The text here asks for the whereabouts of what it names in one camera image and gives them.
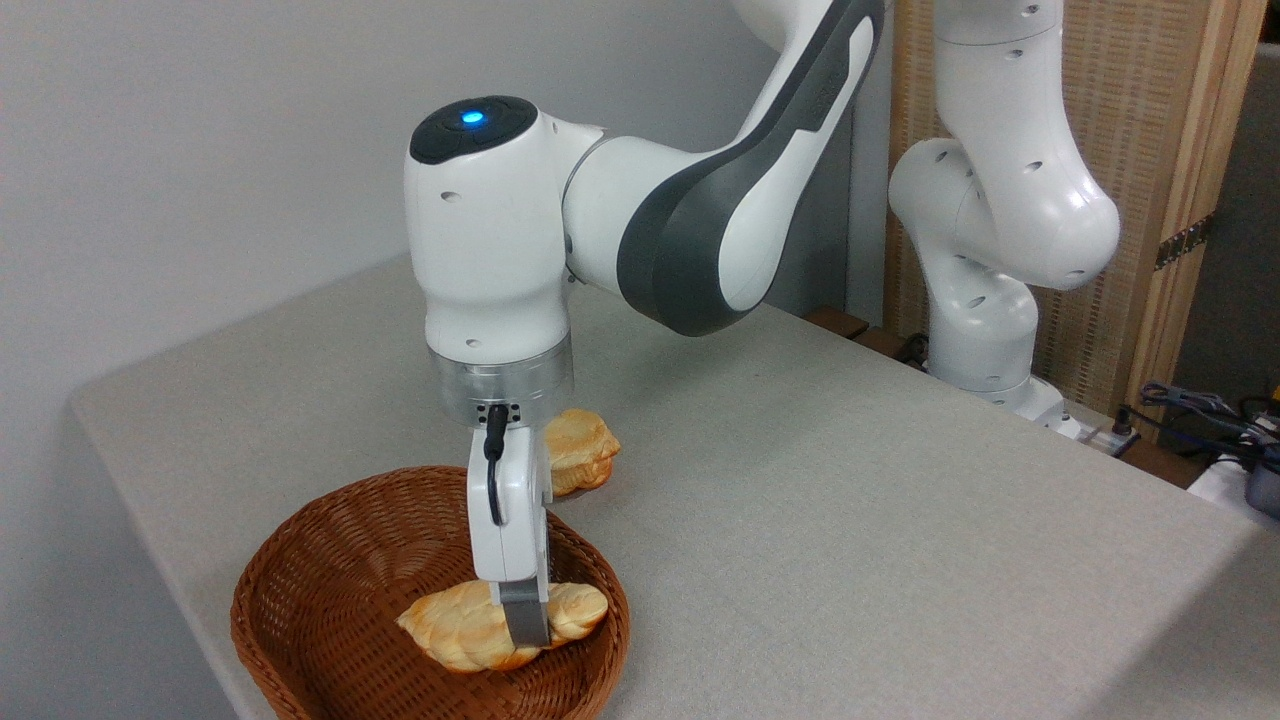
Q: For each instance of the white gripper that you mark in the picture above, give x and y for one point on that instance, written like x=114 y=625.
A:
x=520 y=500

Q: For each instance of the long braided bread loaf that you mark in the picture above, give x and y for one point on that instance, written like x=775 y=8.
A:
x=450 y=625

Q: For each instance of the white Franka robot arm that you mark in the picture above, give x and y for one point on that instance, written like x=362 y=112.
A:
x=490 y=230

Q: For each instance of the black plug at robot base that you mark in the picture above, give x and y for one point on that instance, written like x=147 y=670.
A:
x=1124 y=425

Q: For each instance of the small round bread roll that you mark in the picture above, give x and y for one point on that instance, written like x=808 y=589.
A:
x=585 y=445

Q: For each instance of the brown wicker basket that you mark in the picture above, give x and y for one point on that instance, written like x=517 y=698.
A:
x=340 y=570

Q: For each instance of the brown wooden block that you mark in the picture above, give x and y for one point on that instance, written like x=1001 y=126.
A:
x=885 y=343
x=838 y=323

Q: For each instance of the blue grey device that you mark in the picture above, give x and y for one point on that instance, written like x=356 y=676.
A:
x=1265 y=490

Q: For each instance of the black screen hinge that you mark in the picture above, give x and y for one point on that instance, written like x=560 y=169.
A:
x=1182 y=243

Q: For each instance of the bamboo folding screen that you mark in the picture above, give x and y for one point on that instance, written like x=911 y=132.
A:
x=1140 y=100

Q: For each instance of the dark grey partition panel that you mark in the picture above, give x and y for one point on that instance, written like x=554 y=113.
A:
x=1240 y=250

